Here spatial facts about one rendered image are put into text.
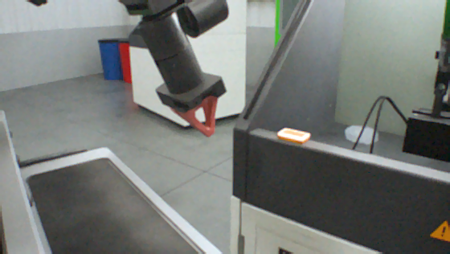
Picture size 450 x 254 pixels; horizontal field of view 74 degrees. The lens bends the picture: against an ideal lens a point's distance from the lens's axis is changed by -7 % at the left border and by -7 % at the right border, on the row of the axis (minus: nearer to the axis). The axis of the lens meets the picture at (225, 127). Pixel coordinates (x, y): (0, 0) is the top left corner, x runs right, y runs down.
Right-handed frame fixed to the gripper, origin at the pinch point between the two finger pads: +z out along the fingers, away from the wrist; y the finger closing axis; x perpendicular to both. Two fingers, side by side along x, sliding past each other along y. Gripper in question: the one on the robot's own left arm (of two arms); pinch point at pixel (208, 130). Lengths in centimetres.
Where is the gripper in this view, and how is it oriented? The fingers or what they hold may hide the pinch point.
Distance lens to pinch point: 52.7
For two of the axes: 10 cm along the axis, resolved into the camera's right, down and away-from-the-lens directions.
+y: -6.2, -2.5, 7.5
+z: 3.3, 7.7, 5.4
